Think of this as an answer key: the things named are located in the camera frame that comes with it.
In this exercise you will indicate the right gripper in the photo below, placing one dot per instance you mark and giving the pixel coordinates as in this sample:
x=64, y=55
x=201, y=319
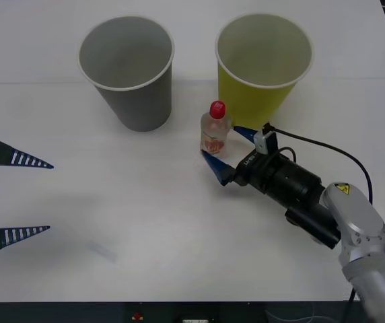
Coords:
x=254, y=170

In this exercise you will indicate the clear bottle with red cap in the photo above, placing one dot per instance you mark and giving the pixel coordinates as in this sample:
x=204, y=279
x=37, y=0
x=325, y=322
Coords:
x=214, y=134

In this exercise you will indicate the red push button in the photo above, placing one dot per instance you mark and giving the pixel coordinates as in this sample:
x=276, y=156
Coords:
x=137, y=317

